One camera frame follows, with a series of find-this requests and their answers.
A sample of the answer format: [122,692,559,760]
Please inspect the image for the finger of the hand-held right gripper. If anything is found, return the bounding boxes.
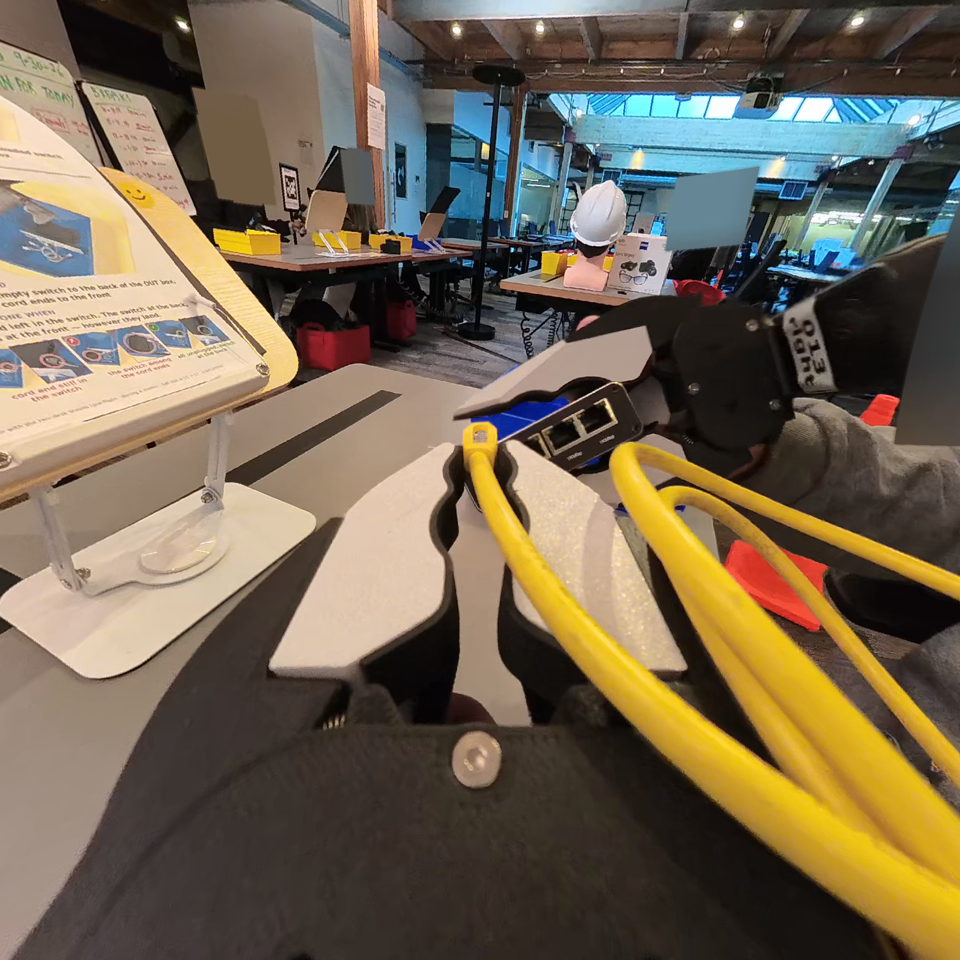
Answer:
[453,325,655,423]

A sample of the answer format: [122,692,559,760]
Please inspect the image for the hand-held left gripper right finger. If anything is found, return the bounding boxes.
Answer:
[497,440,688,721]

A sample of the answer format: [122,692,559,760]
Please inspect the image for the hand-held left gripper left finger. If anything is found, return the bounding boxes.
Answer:
[268,441,462,721]

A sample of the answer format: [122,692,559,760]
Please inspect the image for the black network switch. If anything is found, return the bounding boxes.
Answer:
[491,381,646,474]

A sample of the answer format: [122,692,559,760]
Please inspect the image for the yellow ethernet cable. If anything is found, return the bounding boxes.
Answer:
[462,421,960,960]

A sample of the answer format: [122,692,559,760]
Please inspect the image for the person's right forearm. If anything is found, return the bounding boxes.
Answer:
[750,397,960,597]

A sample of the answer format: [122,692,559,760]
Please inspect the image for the small wooden table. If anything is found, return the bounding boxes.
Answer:
[499,270,676,316]

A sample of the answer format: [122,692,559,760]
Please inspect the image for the blue plastic bin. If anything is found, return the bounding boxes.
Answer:
[480,397,573,445]

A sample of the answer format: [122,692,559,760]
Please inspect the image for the mannequin head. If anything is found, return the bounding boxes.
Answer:
[562,241,615,292]

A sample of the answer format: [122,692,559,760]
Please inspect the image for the white product box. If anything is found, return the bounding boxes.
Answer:
[606,234,672,295]

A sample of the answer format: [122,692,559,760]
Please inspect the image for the white hard hat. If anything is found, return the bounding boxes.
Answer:
[570,180,628,247]

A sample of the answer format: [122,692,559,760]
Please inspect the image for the white sign stand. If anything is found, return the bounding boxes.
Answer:
[0,408,318,680]

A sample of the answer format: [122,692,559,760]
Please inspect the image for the wide red bin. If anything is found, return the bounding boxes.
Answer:
[296,322,372,373]

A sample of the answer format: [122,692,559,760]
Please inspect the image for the long wooden table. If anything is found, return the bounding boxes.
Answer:
[219,238,475,354]

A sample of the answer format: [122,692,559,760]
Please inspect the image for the ceiling projector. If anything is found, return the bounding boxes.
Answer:
[733,71,787,121]

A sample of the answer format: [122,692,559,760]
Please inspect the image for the person's grey trouser leg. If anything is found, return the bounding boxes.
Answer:
[847,622,960,796]

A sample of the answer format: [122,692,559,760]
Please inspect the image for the yellow plastic bin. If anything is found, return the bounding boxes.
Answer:
[213,228,282,257]

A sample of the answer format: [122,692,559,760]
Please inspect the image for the instruction sign board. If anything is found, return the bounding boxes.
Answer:
[0,93,300,504]

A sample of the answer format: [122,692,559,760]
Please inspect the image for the handwritten whiteboard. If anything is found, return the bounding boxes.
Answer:
[78,81,198,217]

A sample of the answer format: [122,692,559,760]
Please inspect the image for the green lettered whiteboard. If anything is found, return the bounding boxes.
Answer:
[0,41,103,168]

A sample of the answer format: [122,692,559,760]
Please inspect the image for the wooden post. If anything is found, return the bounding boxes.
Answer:
[348,0,387,230]

